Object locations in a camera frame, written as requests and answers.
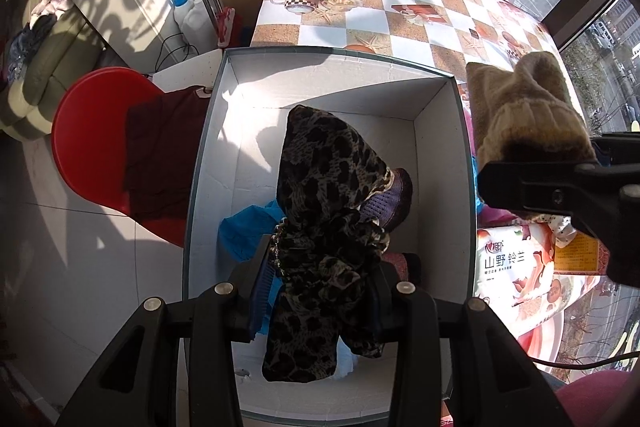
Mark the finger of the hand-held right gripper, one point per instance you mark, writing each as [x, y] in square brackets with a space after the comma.
[620, 149]
[535, 189]

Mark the olive green sofa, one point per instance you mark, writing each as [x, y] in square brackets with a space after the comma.
[55, 57]

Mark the pile of clothes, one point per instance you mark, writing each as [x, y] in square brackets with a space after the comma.
[35, 24]

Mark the pink and black sock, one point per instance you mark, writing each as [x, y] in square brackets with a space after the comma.
[407, 264]

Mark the white polka dot cloth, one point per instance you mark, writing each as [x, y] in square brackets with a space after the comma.
[562, 224]

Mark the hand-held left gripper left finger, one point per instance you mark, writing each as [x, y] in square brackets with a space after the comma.
[260, 287]

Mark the printed tissue packet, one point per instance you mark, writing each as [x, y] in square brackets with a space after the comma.
[505, 267]

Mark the leopard print scarf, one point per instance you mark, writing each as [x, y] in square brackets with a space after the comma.
[320, 167]

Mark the beige knitted sock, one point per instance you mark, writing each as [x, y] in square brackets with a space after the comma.
[530, 117]

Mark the blue cloth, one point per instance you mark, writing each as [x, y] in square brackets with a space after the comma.
[245, 232]

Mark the white plastic jug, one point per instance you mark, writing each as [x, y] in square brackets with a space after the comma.
[200, 19]

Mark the purple and brown knitted sock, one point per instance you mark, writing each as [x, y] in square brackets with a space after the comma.
[385, 207]

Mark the dark red cloth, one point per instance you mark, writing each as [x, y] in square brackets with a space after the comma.
[160, 157]

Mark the large white cardboard box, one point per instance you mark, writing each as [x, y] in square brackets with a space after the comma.
[250, 117]

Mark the red plastic chair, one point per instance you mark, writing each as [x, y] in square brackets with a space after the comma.
[85, 127]

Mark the pink fuzzy garment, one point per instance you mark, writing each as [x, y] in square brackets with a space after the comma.
[600, 399]

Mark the black window frame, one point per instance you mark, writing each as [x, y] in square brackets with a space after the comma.
[580, 19]

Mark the white jug blue cap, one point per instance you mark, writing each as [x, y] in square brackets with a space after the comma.
[181, 9]

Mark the checkered printed tablecloth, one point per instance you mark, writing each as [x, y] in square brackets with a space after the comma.
[350, 27]

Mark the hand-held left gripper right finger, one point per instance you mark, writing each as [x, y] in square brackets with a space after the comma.
[378, 309]

